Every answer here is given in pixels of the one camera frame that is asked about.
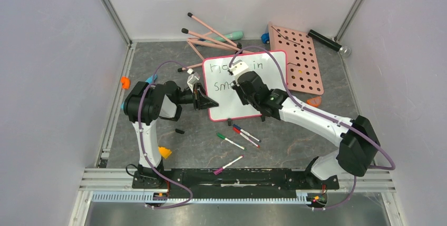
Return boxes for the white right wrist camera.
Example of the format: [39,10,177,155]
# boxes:
[228,61,250,79]

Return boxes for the pink easel legs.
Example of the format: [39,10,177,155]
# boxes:
[181,12,242,68]

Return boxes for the green whiteboard marker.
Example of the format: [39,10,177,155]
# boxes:
[216,133,245,150]

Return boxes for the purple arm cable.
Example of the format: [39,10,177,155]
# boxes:
[228,45,396,210]
[137,61,195,210]

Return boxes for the teal green toy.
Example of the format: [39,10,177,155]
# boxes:
[194,31,244,46]

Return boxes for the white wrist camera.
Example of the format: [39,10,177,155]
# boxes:
[187,68,200,92]
[228,61,250,79]

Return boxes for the orange plastic piece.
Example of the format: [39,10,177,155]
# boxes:
[120,76,131,90]

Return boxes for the black flashlight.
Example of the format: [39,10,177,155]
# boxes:
[308,30,351,57]

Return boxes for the red whiteboard marker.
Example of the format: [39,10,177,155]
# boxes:
[232,127,260,149]

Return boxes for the pink framed whiteboard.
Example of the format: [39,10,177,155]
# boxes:
[202,51,287,122]

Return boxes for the pink perforated board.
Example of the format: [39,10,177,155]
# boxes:
[268,22,324,95]

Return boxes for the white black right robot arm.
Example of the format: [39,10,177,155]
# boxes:
[230,71,378,188]

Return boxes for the white cable comb strip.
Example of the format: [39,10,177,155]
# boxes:
[91,191,310,205]

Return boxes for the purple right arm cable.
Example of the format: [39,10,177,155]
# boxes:
[228,45,396,210]

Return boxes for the blue toy marker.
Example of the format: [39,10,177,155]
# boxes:
[121,74,158,110]

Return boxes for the orange round object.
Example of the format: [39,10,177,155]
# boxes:
[307,96,322,107]

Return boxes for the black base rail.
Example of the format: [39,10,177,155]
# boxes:
[132,168,339,199]

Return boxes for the blue whiteboard marker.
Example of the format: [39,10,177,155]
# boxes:
[232,124,261,142]

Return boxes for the purple whiteboard marker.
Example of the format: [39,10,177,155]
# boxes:
[213,155,244,175]

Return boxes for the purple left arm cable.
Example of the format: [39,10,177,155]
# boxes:
[137,61,195,210]

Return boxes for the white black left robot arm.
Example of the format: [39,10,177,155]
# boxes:
[123,81,219,170]

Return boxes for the yellow orange wedge block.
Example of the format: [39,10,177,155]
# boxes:
[158,146,172,159]

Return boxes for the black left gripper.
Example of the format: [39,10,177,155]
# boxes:
[175,83,219,111]

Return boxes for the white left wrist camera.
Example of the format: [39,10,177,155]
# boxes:
[187,68,200,92]

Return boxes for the blue toy car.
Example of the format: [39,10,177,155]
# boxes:
[261,33,270,44]

